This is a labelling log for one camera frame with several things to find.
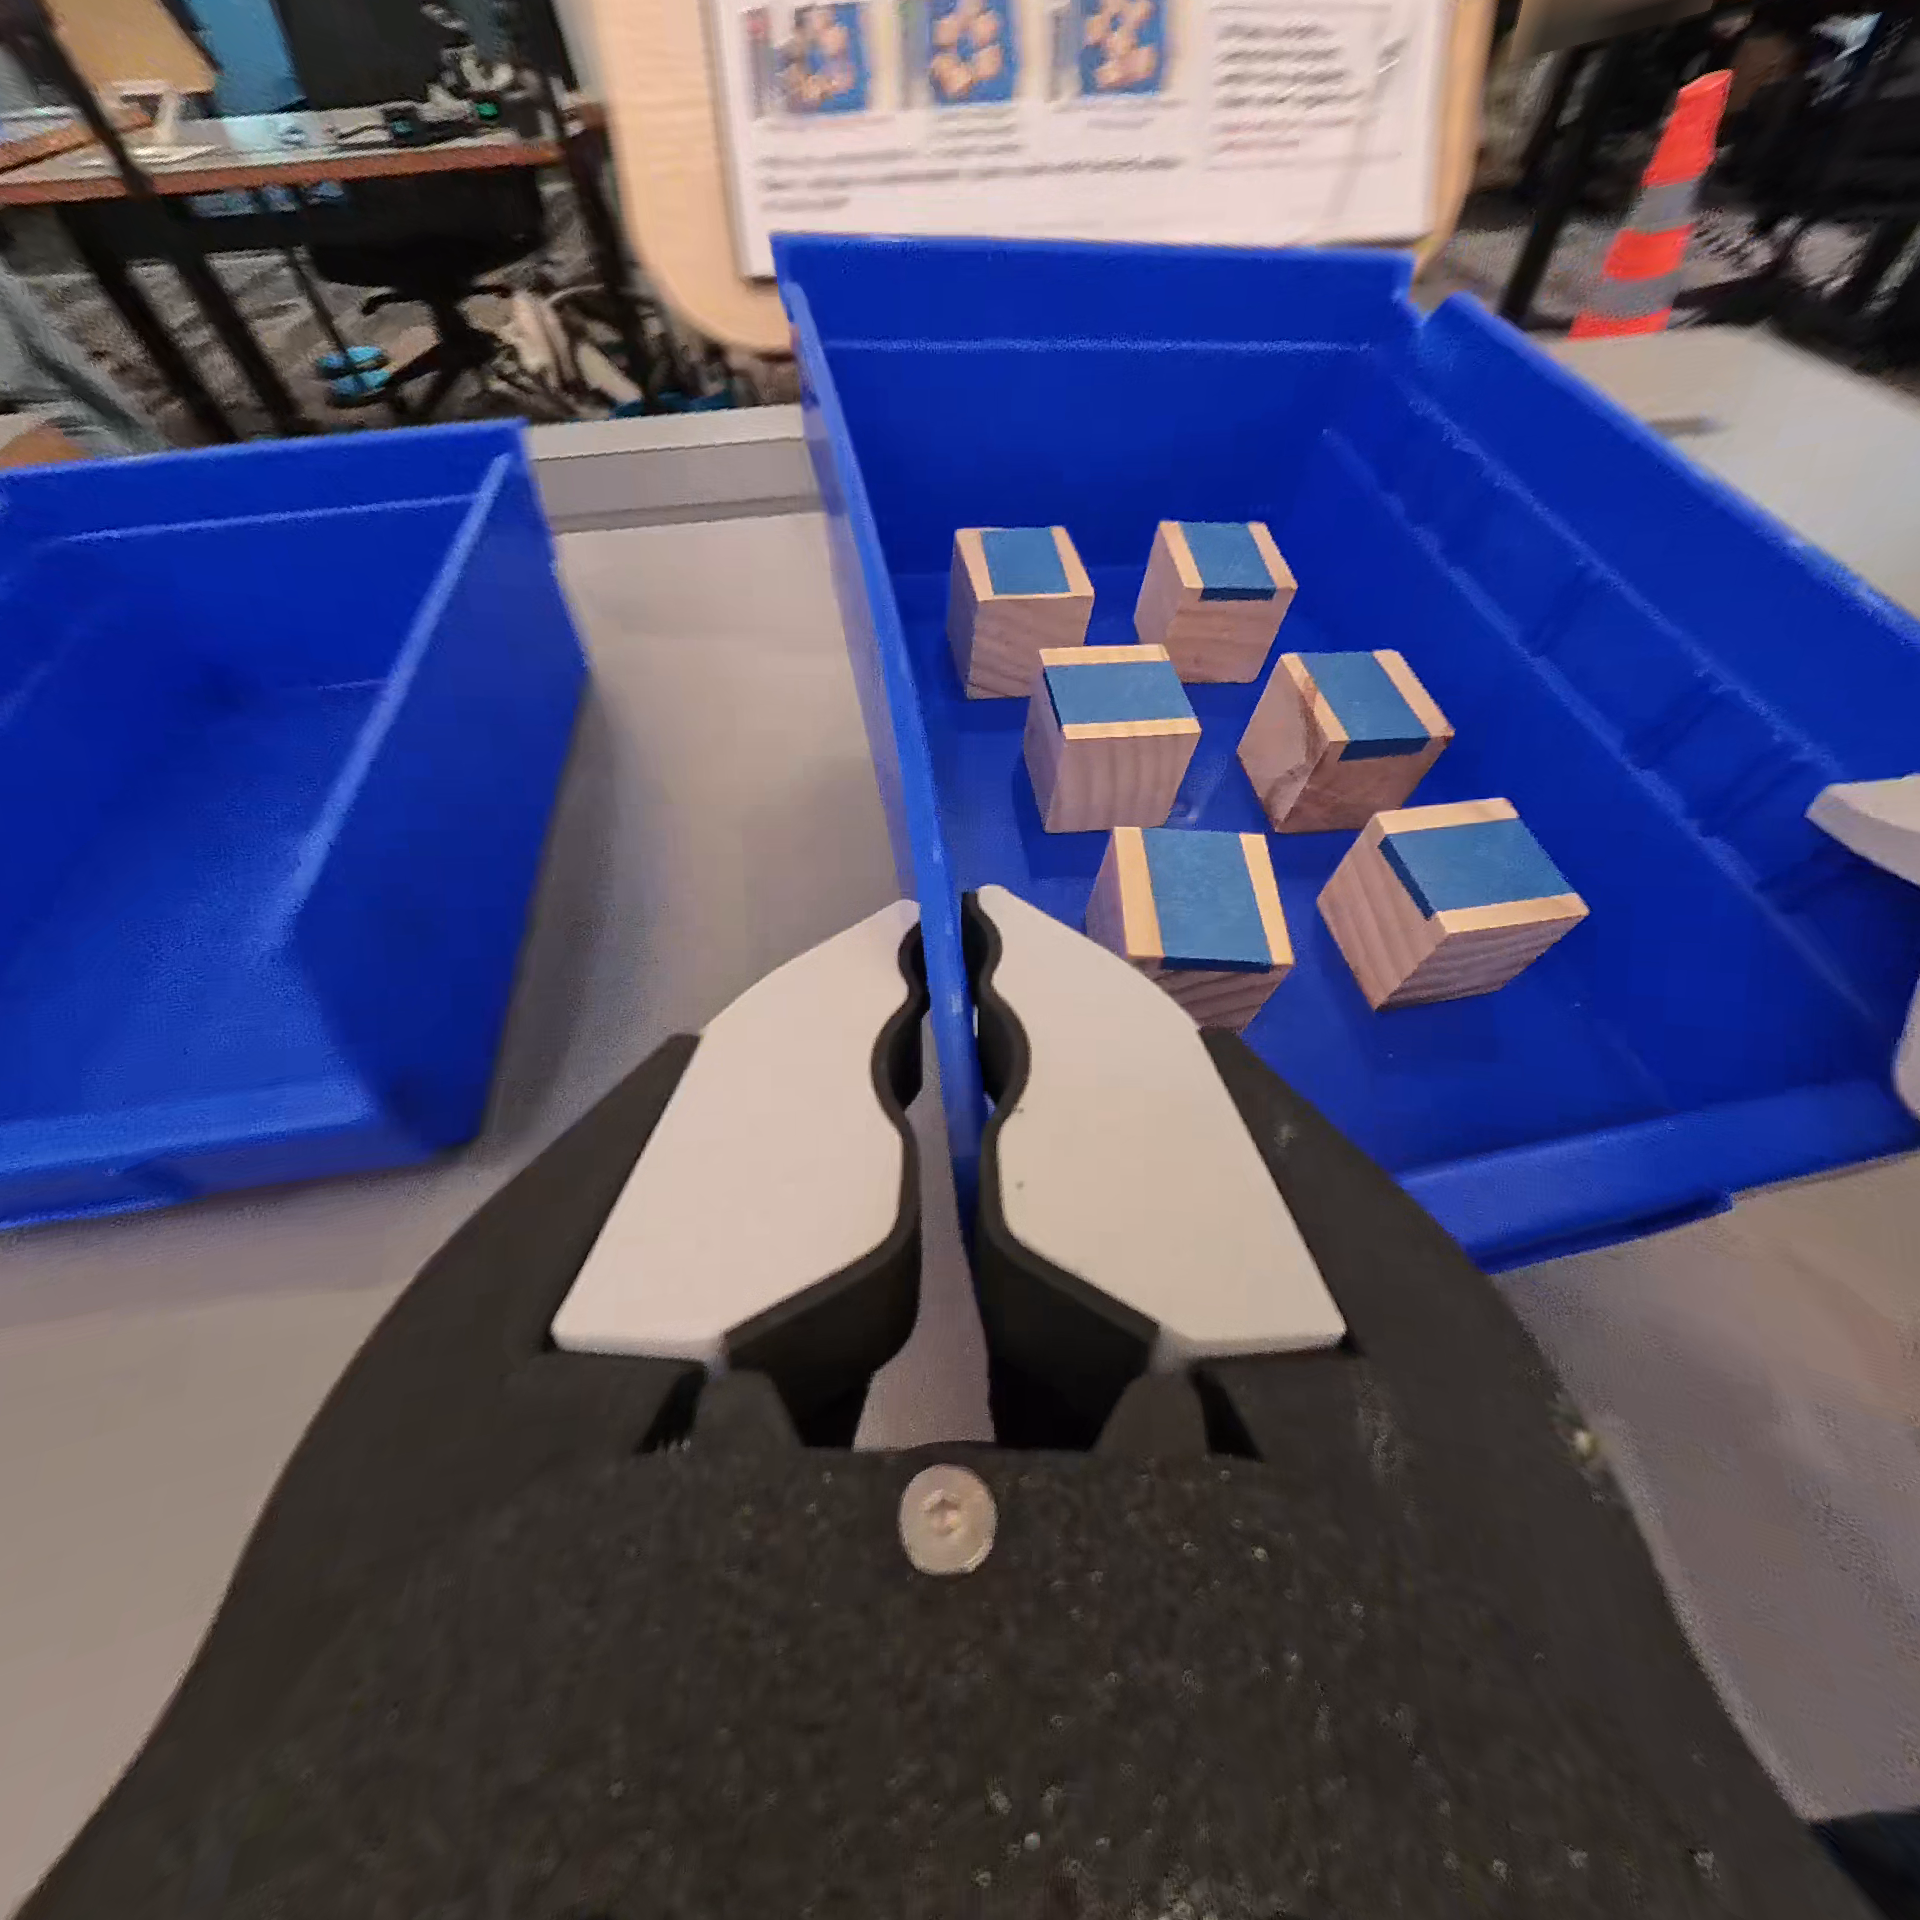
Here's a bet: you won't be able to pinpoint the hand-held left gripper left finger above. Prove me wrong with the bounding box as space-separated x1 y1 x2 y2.
548 897 924 1450

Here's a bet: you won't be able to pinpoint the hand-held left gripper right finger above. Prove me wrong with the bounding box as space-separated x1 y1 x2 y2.
958 886 1347 1450

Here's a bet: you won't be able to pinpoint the blue plastic bin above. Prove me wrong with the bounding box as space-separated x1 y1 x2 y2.
0 421 589 1235
772 233 1920 1268

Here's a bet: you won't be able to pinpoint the cluster of taped wooden cubes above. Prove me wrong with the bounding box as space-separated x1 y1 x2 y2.
944 517 1592 1034

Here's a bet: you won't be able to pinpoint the orange traffic cone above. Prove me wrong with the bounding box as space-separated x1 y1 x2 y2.
1568 67 1733 341

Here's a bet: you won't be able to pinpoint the person's legs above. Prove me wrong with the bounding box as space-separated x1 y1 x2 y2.
1815 1816 1920 1920

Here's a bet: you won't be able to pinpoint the wood and white document stand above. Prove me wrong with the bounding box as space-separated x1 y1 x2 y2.
577 0 1502 354

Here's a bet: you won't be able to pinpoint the brown background table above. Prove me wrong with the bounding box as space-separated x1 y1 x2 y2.
0 97 609 206

